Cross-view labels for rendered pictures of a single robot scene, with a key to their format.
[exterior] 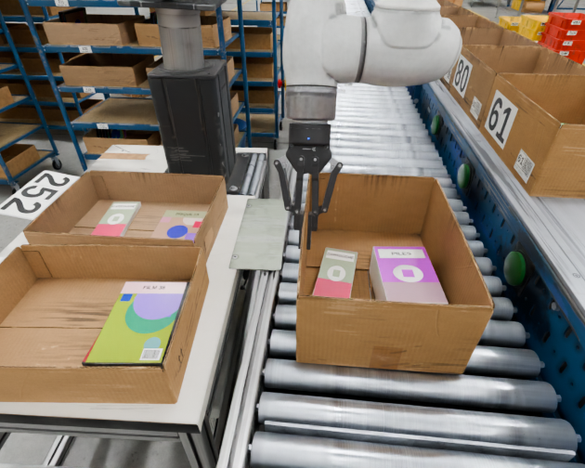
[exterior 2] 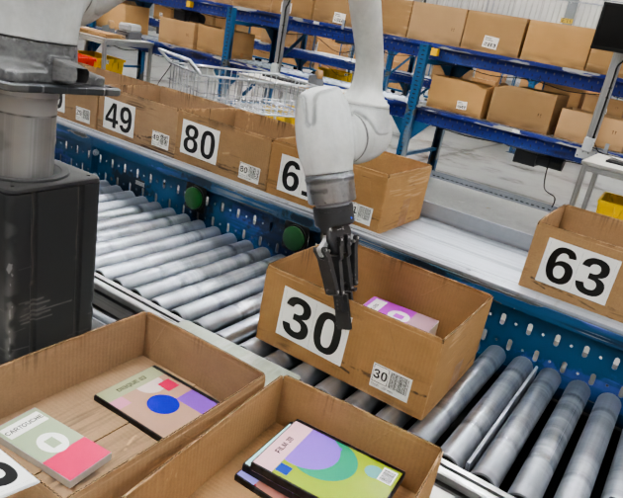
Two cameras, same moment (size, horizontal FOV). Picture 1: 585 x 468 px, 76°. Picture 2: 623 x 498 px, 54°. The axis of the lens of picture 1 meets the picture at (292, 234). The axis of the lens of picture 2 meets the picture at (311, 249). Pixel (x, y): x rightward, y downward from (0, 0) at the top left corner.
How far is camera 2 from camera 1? 99 cm
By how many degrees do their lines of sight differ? 58
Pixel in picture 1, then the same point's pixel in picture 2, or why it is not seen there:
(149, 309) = (319, 458)
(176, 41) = (44, 134)
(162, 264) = (247, 425)
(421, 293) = (423, 323)
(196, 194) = (107, 356)
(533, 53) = (231, 114)
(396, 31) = (380, 123)
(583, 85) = not seen: hidden behind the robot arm
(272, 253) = (270, 369)
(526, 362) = not seen: hidden behind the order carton
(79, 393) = not seen: outside the picture
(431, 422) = (500, 394)
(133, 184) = (13, 382)
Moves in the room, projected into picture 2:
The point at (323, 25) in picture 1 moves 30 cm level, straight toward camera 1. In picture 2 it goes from (351, 122) to (516, 165)
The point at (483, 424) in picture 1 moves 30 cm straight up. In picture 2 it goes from (510, 379) to (554, 251)
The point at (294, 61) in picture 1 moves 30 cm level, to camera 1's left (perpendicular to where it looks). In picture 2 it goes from (339, 152) to (241, 175)
